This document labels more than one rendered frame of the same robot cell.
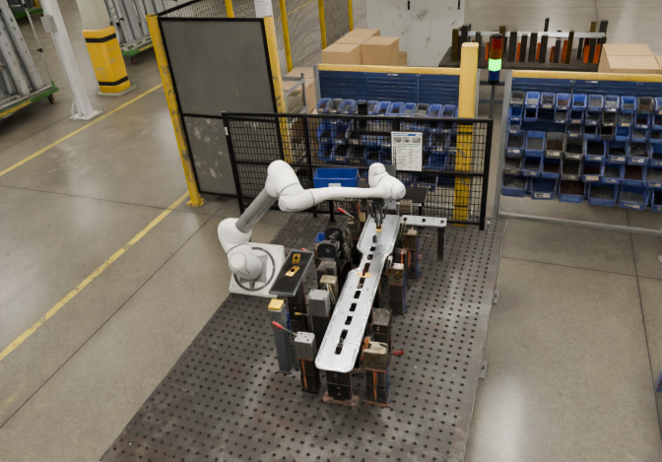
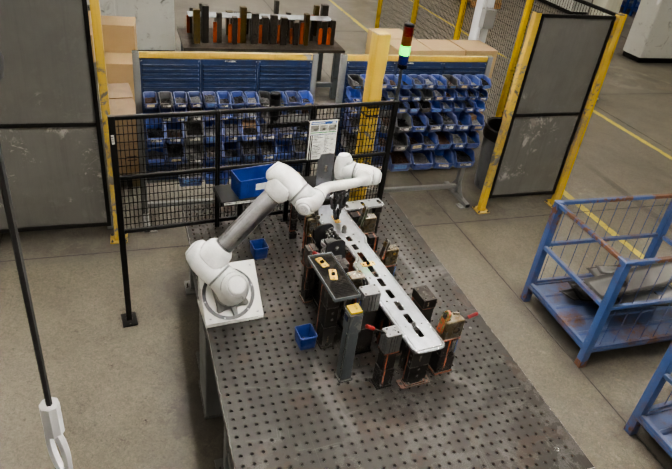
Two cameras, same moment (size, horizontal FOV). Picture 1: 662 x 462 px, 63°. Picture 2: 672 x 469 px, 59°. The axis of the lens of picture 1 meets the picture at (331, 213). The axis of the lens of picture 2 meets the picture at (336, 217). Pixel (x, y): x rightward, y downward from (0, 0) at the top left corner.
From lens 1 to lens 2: 2.07 m
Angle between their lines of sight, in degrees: 38
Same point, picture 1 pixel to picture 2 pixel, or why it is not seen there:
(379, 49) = (122, 31)
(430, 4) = not seen: outside the picture
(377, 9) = not seen: outside the picture
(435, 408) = (482, 356)
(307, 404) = (392, 397)
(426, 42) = not seen: hidden behind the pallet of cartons
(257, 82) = (71, 76)
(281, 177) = (293, 179)
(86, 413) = not seen: outside the picture
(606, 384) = (495, 308)
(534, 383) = not seen: hidden behind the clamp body
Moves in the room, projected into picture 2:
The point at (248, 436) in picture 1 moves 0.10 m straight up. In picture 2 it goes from (374, 448) to (377, 434)
